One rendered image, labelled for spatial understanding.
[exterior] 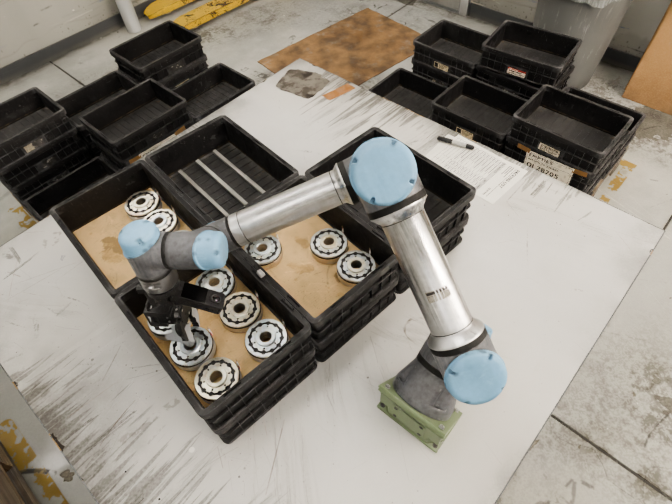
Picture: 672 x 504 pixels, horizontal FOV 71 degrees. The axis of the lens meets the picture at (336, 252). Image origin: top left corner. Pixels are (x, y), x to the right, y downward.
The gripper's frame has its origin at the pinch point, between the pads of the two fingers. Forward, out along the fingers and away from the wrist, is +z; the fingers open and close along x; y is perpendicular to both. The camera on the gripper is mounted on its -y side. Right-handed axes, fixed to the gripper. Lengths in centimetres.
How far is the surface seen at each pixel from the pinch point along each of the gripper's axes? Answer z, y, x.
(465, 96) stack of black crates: 30, -92, -166
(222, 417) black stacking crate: 3.2, -10.0, 19.1
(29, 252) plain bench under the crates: 11, 68, -38
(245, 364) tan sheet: 3.2, -12.7, 6.0
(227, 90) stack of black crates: 28, 35, -175
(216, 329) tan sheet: 2.2, -3.9, -3.0
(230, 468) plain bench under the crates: 18.3, -9.7, 24.7
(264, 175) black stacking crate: -4, -9, -58
